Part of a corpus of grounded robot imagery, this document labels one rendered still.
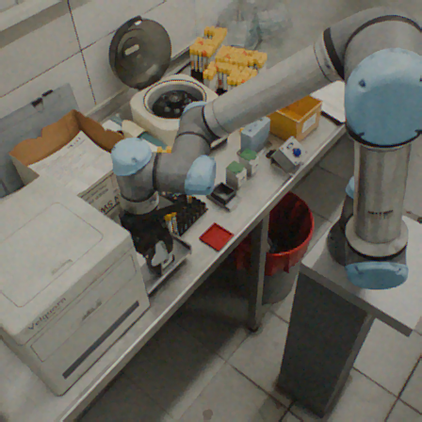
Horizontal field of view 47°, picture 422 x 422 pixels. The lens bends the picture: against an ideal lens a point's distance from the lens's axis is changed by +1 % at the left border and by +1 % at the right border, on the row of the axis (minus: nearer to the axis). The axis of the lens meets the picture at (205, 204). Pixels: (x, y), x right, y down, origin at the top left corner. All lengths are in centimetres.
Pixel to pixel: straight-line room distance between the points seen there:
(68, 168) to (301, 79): 82
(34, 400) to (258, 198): 76
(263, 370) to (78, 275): 128
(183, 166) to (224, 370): 131
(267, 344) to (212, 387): 29
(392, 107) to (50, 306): 64
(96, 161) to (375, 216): 86
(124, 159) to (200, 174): 14
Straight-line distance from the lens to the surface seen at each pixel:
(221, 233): 130
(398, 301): 120
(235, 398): 202
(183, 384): 204
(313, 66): 85
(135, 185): 91
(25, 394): 118
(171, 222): 125
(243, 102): 90
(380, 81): 68
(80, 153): 150
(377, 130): 72
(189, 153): 90
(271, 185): 142
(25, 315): 90
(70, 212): 101
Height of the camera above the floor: 191
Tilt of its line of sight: 49 degrees down
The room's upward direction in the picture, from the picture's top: 4 degrees counter-clockwise
